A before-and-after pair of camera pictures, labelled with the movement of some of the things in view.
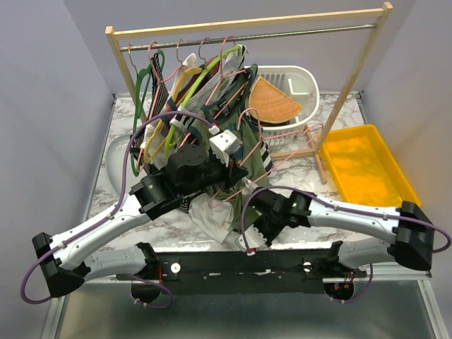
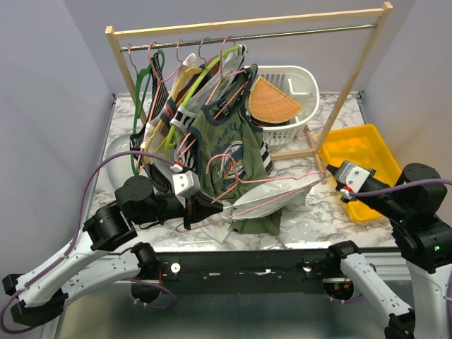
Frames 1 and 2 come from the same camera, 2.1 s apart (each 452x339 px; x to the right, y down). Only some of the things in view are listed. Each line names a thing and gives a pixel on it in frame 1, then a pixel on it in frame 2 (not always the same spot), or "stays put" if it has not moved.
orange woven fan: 269,102 stays put
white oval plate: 115,164 stays put
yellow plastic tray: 364,169 stays put
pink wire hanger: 258,141 -> 186,227
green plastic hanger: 140,86 stays put
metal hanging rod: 156,45 stays put
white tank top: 226,213 -> 270,199
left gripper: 232,174 -> 198,207
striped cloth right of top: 267,160 stays put
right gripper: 269,237 -> 333,169
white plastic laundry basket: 300,85 stays put
